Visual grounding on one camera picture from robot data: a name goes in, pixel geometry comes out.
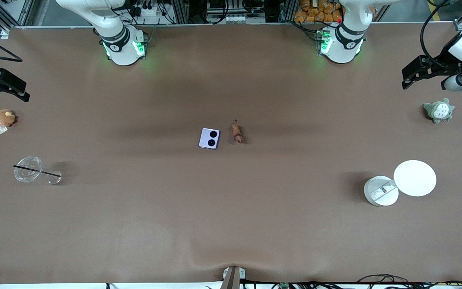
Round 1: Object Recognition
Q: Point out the brown lion statue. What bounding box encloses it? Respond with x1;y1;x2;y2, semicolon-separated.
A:
231;119;244;144

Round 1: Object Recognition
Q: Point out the lavender flip phone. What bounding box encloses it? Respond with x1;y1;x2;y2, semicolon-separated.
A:
199;128;220;150

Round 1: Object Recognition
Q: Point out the brown plush toy with tag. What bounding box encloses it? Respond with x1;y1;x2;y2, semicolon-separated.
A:
0;109;16;135

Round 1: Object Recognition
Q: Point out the grey totoro plush toy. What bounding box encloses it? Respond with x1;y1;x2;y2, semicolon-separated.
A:
423;98;455;124

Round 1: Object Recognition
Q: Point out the clear plastic cup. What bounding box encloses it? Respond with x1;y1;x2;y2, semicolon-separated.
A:
14;156;62;185

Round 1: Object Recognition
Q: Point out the black drinking straw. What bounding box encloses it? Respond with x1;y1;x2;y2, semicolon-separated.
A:
13;165;62;177

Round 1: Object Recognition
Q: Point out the white round flat lid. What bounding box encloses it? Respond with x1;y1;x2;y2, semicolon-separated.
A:
393;160;437;197

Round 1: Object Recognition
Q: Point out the white cylinder container with label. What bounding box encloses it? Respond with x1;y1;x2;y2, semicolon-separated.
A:
364;175;399;207

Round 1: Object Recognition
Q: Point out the white power strip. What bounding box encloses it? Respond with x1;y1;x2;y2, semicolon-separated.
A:
133;3;159;16

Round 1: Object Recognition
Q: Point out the white terminal block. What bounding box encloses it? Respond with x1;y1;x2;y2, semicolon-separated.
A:
225;14;266;24

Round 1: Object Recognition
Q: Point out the brown table mat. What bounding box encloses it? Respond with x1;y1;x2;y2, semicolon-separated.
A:
0;22;462;284

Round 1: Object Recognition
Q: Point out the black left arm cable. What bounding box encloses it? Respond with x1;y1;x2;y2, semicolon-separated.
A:
420;0;462;69

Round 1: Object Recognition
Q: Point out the grey camera stand bracket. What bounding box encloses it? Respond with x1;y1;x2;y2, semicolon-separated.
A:
221;266;246;289

